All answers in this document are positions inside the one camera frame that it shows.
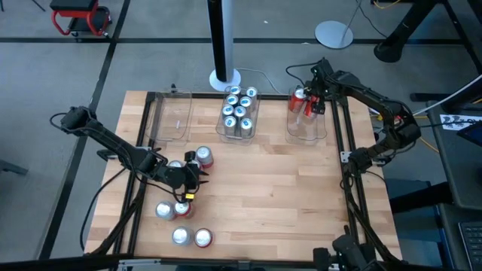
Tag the grey round floor stand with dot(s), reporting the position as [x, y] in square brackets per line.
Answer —
[333, 34]

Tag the dark tablet screen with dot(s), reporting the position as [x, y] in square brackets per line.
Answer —
[476, 135]

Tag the white sheet black print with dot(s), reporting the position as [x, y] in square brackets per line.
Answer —
[448, 128]

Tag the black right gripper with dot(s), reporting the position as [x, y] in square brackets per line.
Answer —
[320, 81]

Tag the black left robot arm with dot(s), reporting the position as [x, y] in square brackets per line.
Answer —
[109, 141]

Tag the black desk frame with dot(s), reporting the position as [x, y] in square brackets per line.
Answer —
[395, 41]

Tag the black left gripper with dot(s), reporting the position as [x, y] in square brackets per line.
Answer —
[179, 177]

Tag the silver topped soda can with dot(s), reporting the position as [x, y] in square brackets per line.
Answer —
[182, 236]
[164, 210]

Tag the black frame clamp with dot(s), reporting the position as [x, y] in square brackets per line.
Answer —
[173, 89]

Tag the black crossbeam silver brackets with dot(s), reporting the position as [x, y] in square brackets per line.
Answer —
[56, 265]

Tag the black side desk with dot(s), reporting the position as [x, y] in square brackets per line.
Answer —
[463, 177]

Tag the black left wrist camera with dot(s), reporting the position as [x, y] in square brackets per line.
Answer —
[190, 156]

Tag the clear plastic bin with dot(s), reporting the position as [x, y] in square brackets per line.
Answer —
[305, 131]
[241, 141]
[169, 113]

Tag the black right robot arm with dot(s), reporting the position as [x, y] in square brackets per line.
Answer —
[376, 99]

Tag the black metal table frame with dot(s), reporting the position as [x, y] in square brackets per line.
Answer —
[203, 95]

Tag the white pink soda can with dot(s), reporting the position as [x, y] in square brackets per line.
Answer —
[204, 155]

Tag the grey floor bracket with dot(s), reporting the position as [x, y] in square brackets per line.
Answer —
[13, 168]

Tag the tall pole with round base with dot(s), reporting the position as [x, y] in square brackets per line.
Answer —
[222, 37]

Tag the silver corner bracket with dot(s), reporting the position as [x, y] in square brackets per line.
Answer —
[344, 156]

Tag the black keyboard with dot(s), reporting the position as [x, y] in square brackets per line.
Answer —
[472, 244]

